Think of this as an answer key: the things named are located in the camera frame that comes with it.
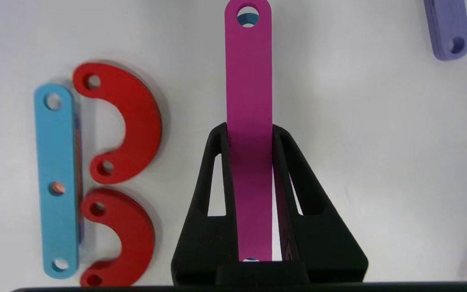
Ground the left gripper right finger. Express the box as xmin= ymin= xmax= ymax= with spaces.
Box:
xmin=272 ymin=125 xmax=368 ymax=284

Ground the red arc piece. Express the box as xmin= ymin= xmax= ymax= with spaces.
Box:
xmin=79 ymin=187 xmax=156 ymax=288
xmin=73 ymin=62 xmax=163 ymax=185

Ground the blue three-hole bar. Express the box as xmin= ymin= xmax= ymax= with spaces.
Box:
xmin=34 ymin=82 xmax=81 ymax=279

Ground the long pink bar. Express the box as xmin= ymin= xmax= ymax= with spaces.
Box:
xmin=224 ymin=0 xmax=273 ymax=262

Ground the short purple bar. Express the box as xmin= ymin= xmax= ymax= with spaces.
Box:
xmin=423 ymin=0 xmax=467 ymax=61

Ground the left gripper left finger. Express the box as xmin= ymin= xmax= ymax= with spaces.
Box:
xmin=171 ymin=123 xmax=242 ymax=284

